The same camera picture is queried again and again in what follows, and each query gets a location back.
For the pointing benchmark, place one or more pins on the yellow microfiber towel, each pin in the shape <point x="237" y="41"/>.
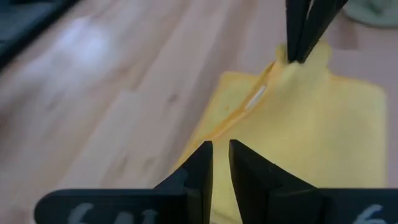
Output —
<point x="311" y="124"/>

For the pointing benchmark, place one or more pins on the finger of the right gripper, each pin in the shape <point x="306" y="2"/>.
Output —
<point x="320" y="21"/>
<point x="295" y="28"/>

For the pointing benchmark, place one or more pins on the pale green microfiber towel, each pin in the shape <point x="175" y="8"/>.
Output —
<point x="373" y="14"/>

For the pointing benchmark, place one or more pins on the white sewn towel label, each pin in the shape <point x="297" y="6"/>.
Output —
<point x="256" y="97"/>

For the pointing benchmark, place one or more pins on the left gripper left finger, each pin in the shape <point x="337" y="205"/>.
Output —
<point x="124" y="208"/>

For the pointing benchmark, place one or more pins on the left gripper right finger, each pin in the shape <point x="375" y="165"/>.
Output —
<point x="295" y="205"/>

